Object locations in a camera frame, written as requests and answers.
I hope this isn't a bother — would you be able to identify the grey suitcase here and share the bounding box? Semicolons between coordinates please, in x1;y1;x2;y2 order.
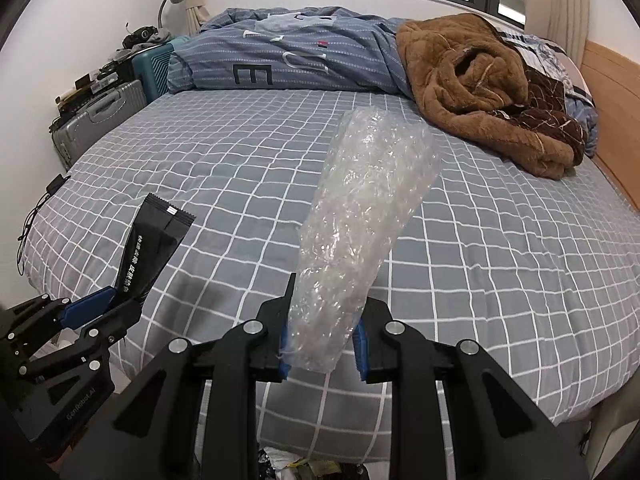
50;79;149;171

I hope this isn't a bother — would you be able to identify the teal suitcase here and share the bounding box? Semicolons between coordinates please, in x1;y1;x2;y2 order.
131;37;194;104

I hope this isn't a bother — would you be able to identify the blue striped duvet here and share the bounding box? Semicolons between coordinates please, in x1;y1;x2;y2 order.
167;6;427;99

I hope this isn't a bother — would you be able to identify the clear plastic bag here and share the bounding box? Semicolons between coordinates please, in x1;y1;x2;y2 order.
280;106;442;374

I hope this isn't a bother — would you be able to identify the wooden headboard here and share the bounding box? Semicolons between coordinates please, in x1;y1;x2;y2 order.
582;40;640;202

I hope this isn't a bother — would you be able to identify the black foil packet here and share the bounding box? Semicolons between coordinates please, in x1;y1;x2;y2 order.
112;192;196;307

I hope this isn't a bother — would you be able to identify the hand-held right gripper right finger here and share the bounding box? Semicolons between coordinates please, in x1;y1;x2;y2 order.
352;298;569;480

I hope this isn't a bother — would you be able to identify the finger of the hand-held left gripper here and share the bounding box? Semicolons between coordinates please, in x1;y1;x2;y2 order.
21;301;144;387
0;285;118;347

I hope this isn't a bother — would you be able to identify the black charger cable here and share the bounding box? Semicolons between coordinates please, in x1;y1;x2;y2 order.
15;173;71;277

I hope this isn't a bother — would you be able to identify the patterned pillow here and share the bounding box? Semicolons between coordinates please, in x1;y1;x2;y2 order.
495;30;599;159

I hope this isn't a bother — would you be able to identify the dark clutter pile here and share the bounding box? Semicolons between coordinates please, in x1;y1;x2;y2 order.
122;22;172;54

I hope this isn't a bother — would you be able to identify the brown fleece blanket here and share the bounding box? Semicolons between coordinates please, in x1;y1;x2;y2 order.
395;15;591;181

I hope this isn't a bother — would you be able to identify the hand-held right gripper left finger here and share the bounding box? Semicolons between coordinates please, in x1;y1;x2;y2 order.
90;272;297;480

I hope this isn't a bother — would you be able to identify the stack of black boxes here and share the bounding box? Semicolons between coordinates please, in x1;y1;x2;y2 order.
54;62;134;112

